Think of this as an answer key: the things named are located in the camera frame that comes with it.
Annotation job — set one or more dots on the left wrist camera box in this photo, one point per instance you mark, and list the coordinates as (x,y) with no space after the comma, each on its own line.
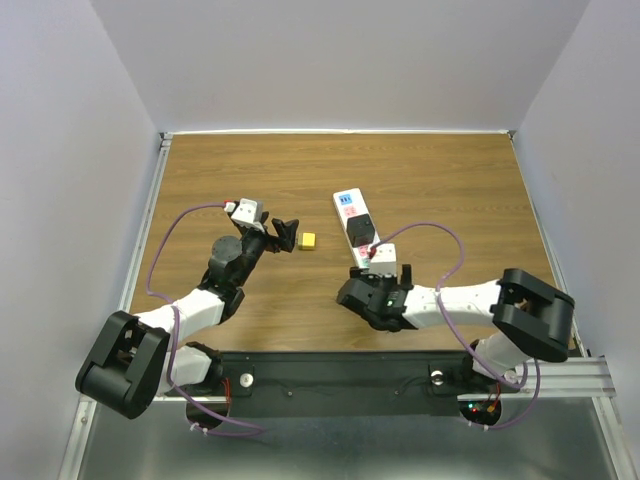
(246,213)

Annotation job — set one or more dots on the white power strip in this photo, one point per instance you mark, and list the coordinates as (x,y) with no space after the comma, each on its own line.
(351,203)

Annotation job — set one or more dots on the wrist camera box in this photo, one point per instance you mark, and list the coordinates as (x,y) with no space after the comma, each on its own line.
(246,213)
(384,261)

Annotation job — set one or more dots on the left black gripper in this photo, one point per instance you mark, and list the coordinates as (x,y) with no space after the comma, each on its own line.
(285,235)

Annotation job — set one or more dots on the yellow plug adapter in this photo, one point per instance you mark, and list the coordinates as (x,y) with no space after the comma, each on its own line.
(307,241)

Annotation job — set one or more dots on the black cube socket adapter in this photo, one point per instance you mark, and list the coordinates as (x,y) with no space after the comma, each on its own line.
(360,230)

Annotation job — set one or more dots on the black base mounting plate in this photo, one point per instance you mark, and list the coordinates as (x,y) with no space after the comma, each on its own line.
(315,384)

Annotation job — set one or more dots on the aluminium frame rail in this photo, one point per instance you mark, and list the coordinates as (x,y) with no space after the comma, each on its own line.
(86,408)

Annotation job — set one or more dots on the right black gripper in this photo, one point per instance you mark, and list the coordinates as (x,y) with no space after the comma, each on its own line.
(369,279)

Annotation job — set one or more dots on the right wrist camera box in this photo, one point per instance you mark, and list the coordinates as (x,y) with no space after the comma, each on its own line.
(384,261)

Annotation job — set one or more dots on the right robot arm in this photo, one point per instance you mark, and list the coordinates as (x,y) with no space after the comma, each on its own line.
(533,318)

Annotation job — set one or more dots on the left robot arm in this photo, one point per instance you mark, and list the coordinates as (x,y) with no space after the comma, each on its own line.
(136,357)

